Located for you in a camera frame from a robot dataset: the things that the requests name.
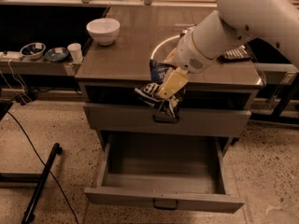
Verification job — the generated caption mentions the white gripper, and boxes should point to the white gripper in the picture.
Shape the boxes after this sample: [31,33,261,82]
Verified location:
[156,28,219,99]

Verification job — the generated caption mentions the blue chip bag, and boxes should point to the blue chip bag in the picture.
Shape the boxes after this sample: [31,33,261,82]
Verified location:
[135,60,188,120]

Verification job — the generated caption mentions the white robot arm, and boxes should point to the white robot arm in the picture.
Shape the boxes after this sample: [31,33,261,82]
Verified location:
[156,0,299,99]

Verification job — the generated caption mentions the grey drawer cabinet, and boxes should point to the grey drawer cabinet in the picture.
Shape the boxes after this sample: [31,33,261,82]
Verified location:
[76,6,263,143]

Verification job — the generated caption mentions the grey middle drawer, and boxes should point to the grey middle drawer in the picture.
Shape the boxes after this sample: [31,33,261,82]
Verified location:
[83,103,251,137]

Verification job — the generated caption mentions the grey open bottom drawer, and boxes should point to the grey open bottom drawer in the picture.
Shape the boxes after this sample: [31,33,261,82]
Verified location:
[85,133,244,213]

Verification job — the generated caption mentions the large white bowl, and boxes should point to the large white bowl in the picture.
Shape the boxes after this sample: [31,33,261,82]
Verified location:
[86,18,121,46]

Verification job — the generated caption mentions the white paper cup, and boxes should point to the white paper cup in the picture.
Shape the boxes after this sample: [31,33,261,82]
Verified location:
[67,43,83,63]

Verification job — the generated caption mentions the small blue dish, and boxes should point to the small blue dish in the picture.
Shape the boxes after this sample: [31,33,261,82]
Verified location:
[45,47,69,62]

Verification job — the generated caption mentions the grey side shelf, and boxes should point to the grey side shelf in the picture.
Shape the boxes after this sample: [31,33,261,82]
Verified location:
[0,59,80,77]

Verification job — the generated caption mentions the white power strip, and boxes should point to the white power strip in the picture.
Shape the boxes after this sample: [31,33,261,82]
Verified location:
[0,51,22,60]

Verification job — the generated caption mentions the black floor stand bar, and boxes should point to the black floor stand bar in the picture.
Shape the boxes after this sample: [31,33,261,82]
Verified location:
[21,143,63,224]

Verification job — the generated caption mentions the black floor cable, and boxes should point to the black floor cable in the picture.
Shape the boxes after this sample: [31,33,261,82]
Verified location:
[6,110,80,224]

